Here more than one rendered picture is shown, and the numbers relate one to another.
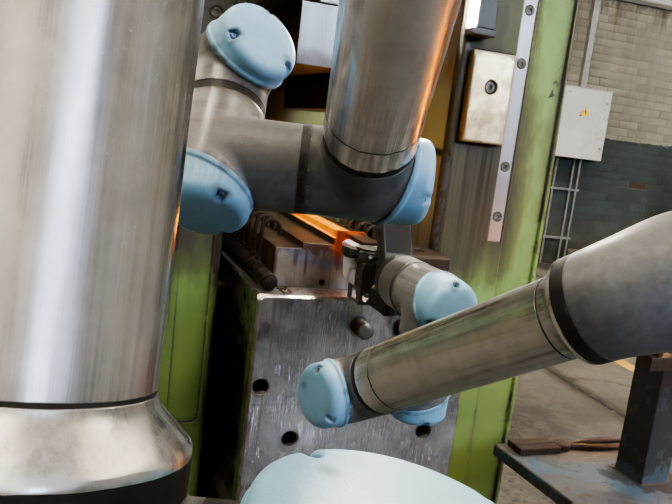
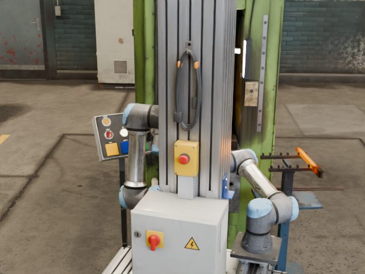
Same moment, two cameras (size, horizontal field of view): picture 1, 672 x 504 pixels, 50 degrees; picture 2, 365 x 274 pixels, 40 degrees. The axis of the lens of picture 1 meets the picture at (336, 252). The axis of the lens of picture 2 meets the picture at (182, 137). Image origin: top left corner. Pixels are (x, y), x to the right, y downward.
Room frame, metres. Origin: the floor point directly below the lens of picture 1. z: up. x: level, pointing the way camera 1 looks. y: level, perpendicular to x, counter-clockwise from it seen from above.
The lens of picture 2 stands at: (-1.92, -0.86, 2.13)
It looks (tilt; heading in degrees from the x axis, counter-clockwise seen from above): 19 degrees down; 18
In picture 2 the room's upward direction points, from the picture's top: straight up
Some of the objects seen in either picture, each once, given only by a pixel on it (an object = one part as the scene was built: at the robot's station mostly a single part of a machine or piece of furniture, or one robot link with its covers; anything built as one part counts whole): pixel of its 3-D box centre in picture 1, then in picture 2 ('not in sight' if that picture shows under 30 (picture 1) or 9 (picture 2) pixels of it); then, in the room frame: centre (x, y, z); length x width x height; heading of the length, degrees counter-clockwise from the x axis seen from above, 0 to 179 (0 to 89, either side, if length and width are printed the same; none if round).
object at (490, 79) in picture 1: (486, 98); (251, 93); (1.41, -0.25, 1.27); 0.09 x 0.02 x 0.17; 110
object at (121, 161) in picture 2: not in sight; (123, 205); (0.92, 0.50, 0.54); 0.04 x 0.04 x 1.08; 20
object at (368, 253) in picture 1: (384, 277); not in sight; (1.04, -0.08, 0.97); 0.12 x 0.08 x 0.09; 20
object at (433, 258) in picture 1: (414, 267); (230, 142); (1.30, -0.15, 0.95); 0.12 x 0.08 x 0.06; 20
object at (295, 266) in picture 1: (299, 241); not in sight; (1.38, 0.07, 0.96); 0.42 x 0.20 x 0.09; 20
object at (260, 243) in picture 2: not in sight; (257, 236); (0.25, -0.53, 0.87); 0.15 x 0.15 x 0.10
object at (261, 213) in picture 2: not in sight; (259, 214); (0.25, -0.54, 0.98); 0.13 x 0.12 x 0.14; 133
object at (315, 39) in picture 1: (320, 50); not in sight; (1.38, 0.07, 1.32); 0.42 x 0.20 x 0.10; 20
